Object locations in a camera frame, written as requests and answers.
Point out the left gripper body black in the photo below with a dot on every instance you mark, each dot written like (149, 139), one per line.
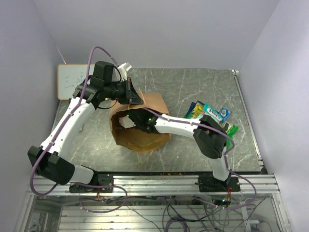
(123, 92)

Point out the brown paper bag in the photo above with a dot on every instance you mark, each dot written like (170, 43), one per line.
(133, 138)

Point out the yellow green snack bag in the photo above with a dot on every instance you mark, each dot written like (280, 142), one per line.
(197, 110)

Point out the green Fox's biscuit packet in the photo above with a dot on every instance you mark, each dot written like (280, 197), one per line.
(210, 111)

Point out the blue cookie snack pack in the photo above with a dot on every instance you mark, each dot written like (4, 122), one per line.
(224, 113)

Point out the green cassava chips bag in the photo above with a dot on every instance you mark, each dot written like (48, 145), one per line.
(229, 128)

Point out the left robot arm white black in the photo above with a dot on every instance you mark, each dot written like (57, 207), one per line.
(107, 81)

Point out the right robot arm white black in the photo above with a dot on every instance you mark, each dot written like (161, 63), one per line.
(207, 133)

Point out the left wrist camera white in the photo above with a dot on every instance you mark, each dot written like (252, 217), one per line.
(124, 69)

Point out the small whiteboard wooden frame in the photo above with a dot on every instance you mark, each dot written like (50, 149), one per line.
(69, 76)

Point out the aluminium mounting rail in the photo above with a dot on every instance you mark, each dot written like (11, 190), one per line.
(163, 186)

